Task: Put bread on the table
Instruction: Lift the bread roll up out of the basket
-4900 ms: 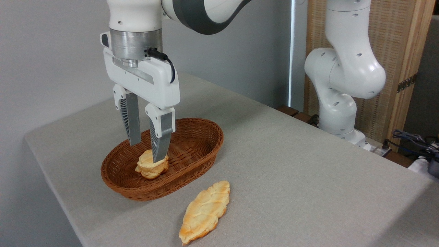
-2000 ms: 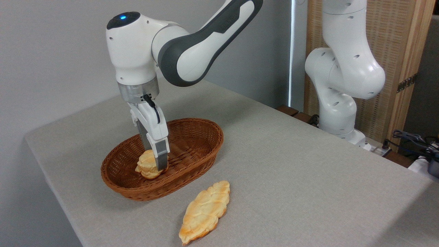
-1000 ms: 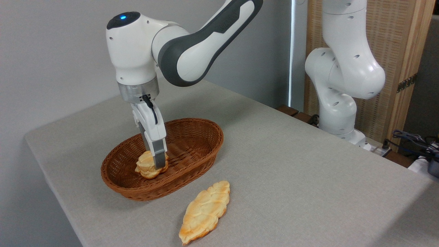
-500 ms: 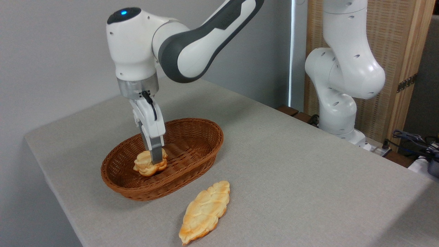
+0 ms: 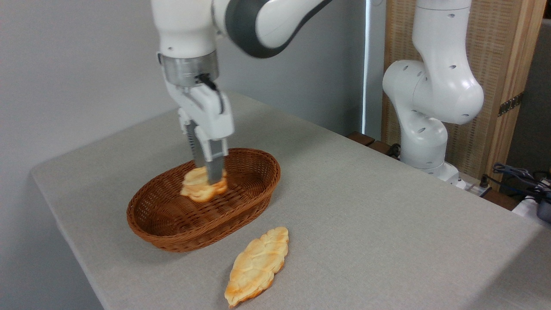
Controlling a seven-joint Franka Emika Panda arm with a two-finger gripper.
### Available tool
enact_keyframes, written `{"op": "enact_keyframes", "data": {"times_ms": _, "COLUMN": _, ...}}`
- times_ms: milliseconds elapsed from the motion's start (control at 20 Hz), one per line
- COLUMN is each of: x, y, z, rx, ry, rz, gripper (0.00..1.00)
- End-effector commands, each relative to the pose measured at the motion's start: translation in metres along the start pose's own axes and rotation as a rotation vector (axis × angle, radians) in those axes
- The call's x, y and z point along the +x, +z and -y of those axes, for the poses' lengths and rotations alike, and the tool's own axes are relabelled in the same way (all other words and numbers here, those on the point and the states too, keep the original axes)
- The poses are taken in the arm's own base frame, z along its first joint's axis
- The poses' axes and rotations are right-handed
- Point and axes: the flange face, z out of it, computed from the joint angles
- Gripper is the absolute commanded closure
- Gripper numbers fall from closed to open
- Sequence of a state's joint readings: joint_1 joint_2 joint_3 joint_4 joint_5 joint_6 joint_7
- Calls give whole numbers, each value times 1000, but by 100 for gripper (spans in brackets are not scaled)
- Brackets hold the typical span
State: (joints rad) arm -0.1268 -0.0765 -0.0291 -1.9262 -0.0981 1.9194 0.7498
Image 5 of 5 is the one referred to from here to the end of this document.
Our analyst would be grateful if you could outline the silver metal wrist flange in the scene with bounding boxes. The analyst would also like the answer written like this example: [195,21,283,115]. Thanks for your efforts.
[157,51,219,88]

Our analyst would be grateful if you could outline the black cable bundle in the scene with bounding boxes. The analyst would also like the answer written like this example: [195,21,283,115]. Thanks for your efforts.
[480,163,551,203]

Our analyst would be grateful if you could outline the white power strip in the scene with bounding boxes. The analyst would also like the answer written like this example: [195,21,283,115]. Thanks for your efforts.
[456,174,491,197]

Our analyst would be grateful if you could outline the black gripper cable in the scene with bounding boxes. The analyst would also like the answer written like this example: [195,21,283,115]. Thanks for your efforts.
[197,74,225,115]

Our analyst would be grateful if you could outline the white vertical wall strip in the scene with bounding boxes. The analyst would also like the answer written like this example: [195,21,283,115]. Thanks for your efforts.
[362,0,371,135]

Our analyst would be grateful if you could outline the brown wicker oval basket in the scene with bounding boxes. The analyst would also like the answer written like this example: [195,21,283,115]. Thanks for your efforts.
[126,148,281,253]

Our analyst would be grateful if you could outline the wooden woven folding screen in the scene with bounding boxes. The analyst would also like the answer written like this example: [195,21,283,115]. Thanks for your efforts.
[381,0,547,190]

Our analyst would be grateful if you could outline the grey fabric tablecloth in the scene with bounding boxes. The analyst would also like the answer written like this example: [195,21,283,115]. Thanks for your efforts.
[30,90,551,310]

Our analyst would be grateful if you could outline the long braided bread loaf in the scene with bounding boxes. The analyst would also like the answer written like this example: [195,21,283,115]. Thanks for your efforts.
[224,227,289,308]

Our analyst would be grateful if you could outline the metal screen hinge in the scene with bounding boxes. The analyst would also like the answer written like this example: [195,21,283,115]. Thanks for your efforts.
[498,92,524,117]

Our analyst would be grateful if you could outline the small round bread roll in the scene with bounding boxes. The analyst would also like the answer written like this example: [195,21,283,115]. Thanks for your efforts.
[180,166,229,203]

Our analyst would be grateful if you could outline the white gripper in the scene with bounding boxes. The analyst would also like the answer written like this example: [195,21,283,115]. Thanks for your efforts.
[164,77,235,185]

